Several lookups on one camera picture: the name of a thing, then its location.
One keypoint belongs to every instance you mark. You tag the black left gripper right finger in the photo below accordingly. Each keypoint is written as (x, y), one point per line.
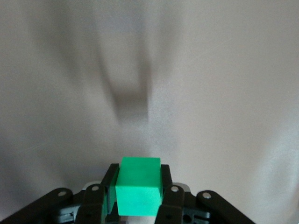
(172, 207)

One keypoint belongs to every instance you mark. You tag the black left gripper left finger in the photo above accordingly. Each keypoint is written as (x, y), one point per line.
(91, 205)

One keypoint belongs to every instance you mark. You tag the small green cube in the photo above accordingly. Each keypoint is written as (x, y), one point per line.
(137, 193)

